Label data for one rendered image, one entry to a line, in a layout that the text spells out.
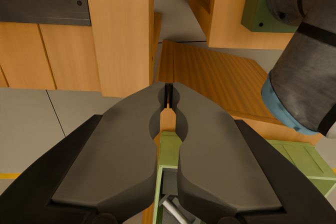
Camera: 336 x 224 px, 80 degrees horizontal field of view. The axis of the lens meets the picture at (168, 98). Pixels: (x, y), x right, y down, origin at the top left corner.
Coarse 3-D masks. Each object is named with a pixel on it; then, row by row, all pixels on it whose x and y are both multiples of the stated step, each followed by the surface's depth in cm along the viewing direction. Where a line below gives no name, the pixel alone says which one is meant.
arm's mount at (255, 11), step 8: (248, 0) 47; (256, 0) 43; (264, 0) 42; (248, 8) 47; (256, 8) 43; (264, 8) 43; (248, 16) 47; (256, 16) 44; (264, 16) 44; (272, 16) 44; (248, 24) 47; (256, 24) 44; (264, 24) 44; (272, 24) 44; (280, 24) 44; (280, 32) 46; (288, 32) 45
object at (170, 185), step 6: (168, 174) 83; (174, 174) 83; (162, 180) 83; (168, 180) 82; (174, 180) 82; (162, 186) 80; (168, 186) 80; (174, 186) 81; (162, 192) 79; (168, 192) 79; (174, 192) 79; (168, 198) 83; (180, 210) 81; (186, 210) 81; (162, 216) 79; (168, 216) 79; (186, 216) 80; (192, 216) 80; (162, 222) 78; (168, 222) 78; (174, 222) 78
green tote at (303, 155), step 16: (160, 144) 79; (176, 144) 74; (272, 144) 79; (288, 144) 79; (304, 144) 80; (160, 160) 68; (176, 160) 68; (304, 160) 73; (320, 160) 74; (160, 176) 68; (320, 176) 67; (160, 208) 94
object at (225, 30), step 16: (224, 0) 50; (240, 0) 50; (224, 16) 52; (240, 16) 51; (208, 32) 56; (224, 32) 54; (240, 32) 54; (256, 32) 54; (272, 32) 53; (256, 48) 56; (272, 48) 56
